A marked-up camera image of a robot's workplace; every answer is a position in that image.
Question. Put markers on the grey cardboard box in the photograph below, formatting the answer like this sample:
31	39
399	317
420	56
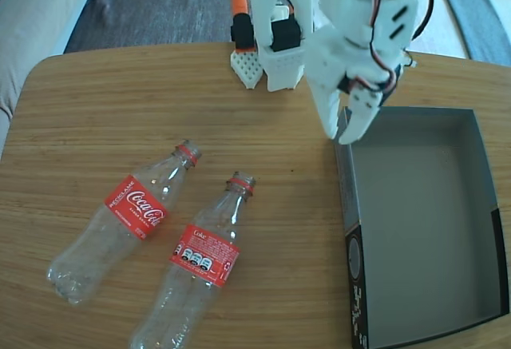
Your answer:
419	225

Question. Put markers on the beige sofa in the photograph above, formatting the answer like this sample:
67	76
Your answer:
32	25

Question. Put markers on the white cloth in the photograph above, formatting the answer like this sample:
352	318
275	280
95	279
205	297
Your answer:
443	25

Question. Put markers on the blue grey blanket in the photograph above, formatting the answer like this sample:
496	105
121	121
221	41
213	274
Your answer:
491	25

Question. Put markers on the dark grey rug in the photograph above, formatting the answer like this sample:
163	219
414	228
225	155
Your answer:
159	5

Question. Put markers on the clear bottle red label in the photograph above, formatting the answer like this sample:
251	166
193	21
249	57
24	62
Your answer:
203	253
135	205

